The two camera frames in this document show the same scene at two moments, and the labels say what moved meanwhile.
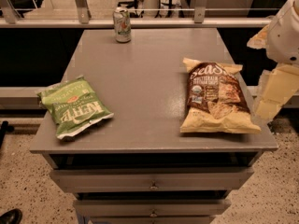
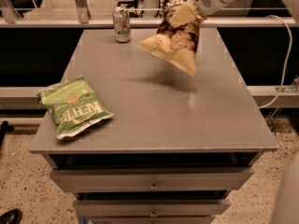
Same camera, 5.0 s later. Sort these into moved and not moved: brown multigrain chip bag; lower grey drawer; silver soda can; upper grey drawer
Moved: brown multigrain chip bag
Not moved: silver soda can; lower grey drawer; upper grey drawer
